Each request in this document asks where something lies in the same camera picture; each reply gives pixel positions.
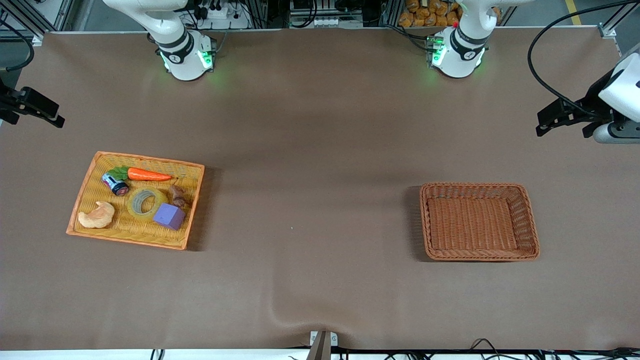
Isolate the yellow adhesive tape roll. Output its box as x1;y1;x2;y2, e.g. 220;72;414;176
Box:
126;187;169;221

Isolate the small blue battery can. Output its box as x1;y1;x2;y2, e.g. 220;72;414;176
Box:
102;172;130;197

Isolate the toy croissant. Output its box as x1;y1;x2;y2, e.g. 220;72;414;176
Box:
77;201;116;229

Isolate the orange toy carrot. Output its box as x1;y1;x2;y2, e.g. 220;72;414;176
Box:
109;166;173;183

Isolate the brown wicker basket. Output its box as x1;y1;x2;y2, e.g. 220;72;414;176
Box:
419;182;541;262

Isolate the orange yellow woven tray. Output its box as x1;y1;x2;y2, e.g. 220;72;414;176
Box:
66;151;206;251

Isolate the small brown figurine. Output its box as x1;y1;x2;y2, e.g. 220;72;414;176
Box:
169;185;192;208

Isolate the purple foam cube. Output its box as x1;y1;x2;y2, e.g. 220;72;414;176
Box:
152;202;187;231

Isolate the bag of orange buns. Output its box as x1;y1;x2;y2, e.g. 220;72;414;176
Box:
398;0;502;28

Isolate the white power strip with plugs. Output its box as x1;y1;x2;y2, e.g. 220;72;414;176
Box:
192;0;251;30

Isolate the slim white power strip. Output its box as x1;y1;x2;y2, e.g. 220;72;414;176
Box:
311;16;365;28

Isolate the brown table cover cloth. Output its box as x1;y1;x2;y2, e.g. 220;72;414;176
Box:
0;26;640;351

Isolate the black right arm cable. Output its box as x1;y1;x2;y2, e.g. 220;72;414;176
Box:
0;17;35;72

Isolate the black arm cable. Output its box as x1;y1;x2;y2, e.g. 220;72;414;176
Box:
527;0;640;121
0;17;35;72

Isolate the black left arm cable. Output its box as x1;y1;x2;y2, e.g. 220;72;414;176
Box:
527;0;640;121

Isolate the aluminium frame profile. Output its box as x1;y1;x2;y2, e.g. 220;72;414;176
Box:
0;0;76;41
597;0;640;58

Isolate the black floor cable bundle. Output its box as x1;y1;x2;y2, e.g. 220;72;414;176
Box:
332;338;640;360

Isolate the metal table clamp bracket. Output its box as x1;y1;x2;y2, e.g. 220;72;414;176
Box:
307;330;339;360

